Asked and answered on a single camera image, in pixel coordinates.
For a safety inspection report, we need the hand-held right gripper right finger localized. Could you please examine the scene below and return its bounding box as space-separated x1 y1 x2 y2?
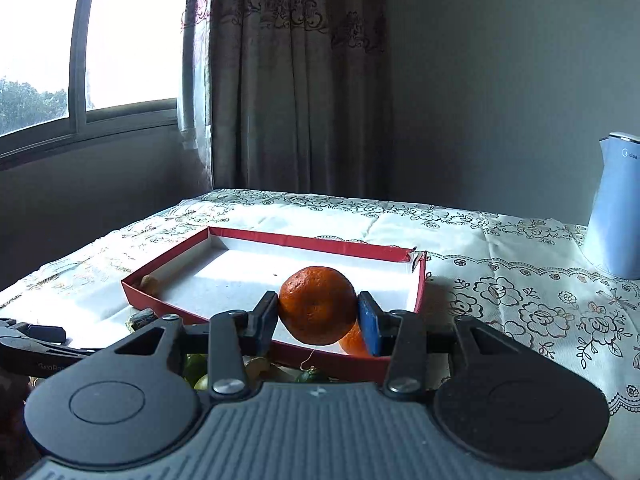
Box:
356 291 556 402

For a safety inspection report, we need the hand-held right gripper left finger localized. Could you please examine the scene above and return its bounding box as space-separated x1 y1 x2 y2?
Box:
107 291 279 401

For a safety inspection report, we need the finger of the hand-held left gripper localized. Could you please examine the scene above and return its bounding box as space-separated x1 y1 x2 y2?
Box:
0 317 67 344

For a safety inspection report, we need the red cardboard box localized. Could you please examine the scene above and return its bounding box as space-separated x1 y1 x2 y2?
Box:
121 226 427 370

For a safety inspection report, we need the orange mandarin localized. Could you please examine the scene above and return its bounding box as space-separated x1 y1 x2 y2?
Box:
278 266 358 347
338 321 373 357

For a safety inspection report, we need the small dark green fruit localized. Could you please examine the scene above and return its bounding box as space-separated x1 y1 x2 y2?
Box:
294 367 331 385

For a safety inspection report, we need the dark red date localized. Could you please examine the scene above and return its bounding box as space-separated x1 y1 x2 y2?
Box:
126 311 160 333

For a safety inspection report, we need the yellow-brown fruit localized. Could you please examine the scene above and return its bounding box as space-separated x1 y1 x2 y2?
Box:
243 356 281 383

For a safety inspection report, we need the floral white tablecloth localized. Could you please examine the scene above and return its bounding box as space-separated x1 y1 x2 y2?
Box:
0 188 640 431

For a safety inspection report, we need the brown patterned curtain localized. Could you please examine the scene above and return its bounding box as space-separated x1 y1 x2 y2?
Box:
210 0 393 196

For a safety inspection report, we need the sheer floral curtain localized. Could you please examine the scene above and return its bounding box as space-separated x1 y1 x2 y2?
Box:
177 0 216 191

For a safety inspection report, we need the grey framed window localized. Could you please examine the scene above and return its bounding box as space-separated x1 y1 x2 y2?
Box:
0 0 183 171

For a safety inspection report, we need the pale blue electric kettle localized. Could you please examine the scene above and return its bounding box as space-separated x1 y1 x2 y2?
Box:
585 131 640 281

